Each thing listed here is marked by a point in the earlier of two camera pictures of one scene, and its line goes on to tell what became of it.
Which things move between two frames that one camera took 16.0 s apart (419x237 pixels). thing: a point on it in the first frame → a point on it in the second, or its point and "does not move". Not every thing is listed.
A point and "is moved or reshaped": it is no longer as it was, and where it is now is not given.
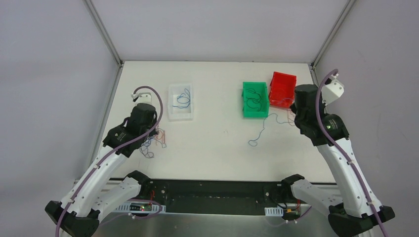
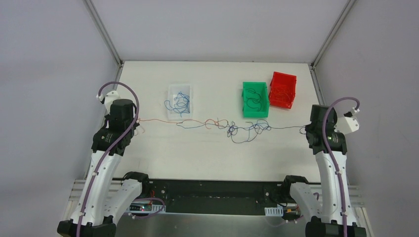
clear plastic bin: [180, 101] does not move
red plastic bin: [282, 90] does not move
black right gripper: [295, 108] → [309, 131]
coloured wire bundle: [160, 136] → [238, 134]
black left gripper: [152, 131] → [131, 127]
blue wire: [188, 98] is moved or reshaped
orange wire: [288, 117] → [278, 92]
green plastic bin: [255, 99] does not move
